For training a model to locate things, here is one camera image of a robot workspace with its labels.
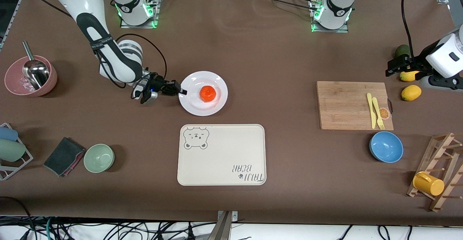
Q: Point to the pink bowl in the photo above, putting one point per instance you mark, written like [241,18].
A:
[50,80]

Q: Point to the clear ice cubes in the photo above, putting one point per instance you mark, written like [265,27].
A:
[24,85]

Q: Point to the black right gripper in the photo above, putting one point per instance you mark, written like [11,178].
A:
[159,85]

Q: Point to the wooden peg mug rack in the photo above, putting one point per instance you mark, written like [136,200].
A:
[436,205]

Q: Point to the white round plate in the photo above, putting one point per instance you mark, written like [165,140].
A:
[217,106]

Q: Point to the cream bear print tray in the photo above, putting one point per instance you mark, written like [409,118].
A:
[224,156]

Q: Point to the dark grey folded cloth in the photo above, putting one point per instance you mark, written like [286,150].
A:
[63,156]

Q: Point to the aluminium arm base plate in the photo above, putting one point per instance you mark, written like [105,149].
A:
[155,12]
[329,30]

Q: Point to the pale green cup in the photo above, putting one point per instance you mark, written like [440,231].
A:
[11,150]

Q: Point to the yellow plastic knife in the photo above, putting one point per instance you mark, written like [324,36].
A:
[371,113]

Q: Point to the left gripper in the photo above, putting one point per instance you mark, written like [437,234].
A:
[416,64]

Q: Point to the dark green fruit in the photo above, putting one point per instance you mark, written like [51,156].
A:
[401,50]

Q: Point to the orange fruit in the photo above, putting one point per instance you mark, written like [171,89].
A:
[208,93]

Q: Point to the yellow mug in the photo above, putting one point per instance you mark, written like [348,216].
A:
[428,184]

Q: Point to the light blue cup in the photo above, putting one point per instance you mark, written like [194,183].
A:
[7,134]

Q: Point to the yellow plastic fork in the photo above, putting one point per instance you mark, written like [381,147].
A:
[377,109]

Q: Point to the yellow lemon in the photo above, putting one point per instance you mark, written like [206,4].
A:
[408,76]
[411,93]

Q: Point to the metal scoop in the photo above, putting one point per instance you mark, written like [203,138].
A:
[36,74]

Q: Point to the orange slice disc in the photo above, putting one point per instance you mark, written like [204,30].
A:
[385,114]

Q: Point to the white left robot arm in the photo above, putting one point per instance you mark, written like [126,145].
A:
[340,1]

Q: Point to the pale green bowl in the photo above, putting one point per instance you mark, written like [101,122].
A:
[98,158]

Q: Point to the blue bowl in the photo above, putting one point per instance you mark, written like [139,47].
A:
[386,147]

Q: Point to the wooden cutting board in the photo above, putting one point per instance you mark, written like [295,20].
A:
[336,106]

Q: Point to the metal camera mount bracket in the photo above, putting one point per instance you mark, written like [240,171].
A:
[226,229]

